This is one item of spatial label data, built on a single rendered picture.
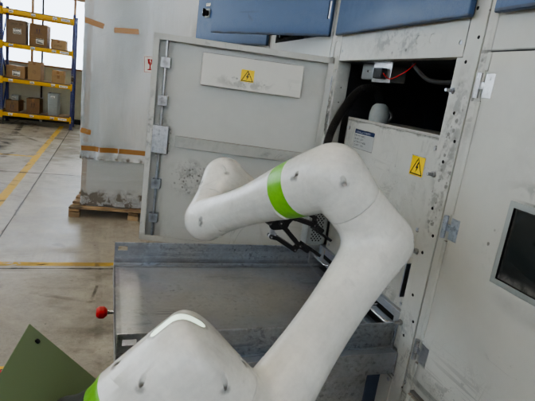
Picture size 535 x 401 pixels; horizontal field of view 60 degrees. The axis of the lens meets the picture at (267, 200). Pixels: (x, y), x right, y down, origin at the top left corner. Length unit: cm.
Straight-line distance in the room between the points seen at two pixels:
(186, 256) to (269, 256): 29
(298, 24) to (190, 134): 56
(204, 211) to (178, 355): 51
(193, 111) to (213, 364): 119
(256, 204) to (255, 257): 72
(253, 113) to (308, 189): 90
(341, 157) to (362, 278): 21
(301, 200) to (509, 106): 43
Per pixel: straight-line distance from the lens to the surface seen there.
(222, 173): 118
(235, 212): 100
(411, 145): 130
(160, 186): 175
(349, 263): 83
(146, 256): 157
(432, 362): 114
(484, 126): 102
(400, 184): 132
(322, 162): 80
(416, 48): 128
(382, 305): 137
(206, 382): 65
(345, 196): 80
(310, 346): 77
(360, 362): 123
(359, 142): 153
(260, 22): 193
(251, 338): 111
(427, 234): 115
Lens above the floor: 144
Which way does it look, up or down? 13 degrees down
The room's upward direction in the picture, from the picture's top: 8 degrees clockwise
